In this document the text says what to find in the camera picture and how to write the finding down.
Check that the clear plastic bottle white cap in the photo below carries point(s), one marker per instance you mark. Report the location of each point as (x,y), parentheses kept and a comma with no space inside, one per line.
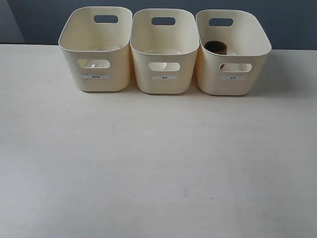
(93,63)

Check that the white paper cup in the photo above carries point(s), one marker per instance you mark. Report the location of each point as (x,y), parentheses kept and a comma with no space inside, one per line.
(164,66)

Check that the brown wooden cup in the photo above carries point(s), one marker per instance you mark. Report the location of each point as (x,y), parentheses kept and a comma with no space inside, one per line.
(216,47)

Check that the right cream plastic bin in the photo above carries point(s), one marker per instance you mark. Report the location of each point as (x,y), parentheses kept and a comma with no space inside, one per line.
(247,49)

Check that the cream plastic bin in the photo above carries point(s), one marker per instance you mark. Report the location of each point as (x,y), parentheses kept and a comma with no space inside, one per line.
(247,49)
(102,33)
(164,35)

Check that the left cream plastic bin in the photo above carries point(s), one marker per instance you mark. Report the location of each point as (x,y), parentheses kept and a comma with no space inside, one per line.
(102,33)

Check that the middle cream plastic bin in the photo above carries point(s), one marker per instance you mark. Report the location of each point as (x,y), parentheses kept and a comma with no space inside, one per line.
(164,35)

